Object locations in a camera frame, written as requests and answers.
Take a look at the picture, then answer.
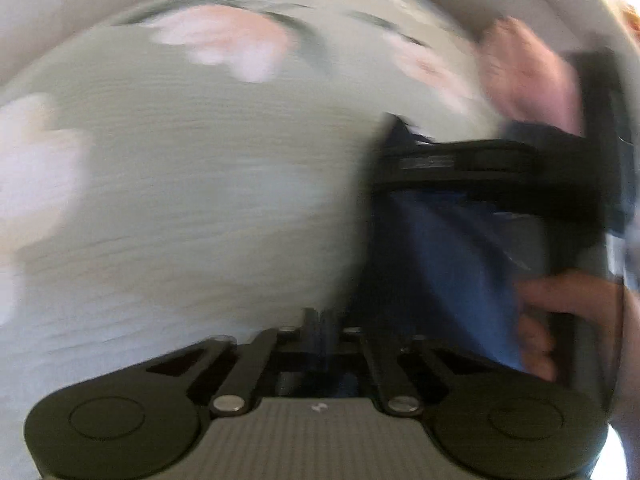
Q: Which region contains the dark blue garment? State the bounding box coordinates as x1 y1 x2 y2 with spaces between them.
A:
350 114 556 376

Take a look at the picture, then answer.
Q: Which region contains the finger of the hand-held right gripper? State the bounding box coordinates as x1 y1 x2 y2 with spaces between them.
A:
372 139 531 200

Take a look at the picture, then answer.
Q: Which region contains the person's right hand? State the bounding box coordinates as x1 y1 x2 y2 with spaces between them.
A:
515 269 625 382

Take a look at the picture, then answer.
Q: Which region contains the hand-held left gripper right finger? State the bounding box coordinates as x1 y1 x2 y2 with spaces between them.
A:
322 310 482 417

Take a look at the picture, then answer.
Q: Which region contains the grey padded headboard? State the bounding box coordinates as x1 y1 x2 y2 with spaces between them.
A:
0 0 621 91

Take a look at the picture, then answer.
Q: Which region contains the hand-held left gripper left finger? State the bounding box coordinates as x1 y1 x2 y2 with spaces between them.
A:
145 307 322 417

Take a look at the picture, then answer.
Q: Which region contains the green floral bed sheet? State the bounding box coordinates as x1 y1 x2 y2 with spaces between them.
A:
0 0 506 441

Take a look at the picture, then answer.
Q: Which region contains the pink folded blanket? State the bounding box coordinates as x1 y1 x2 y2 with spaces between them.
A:
477 16 587 137

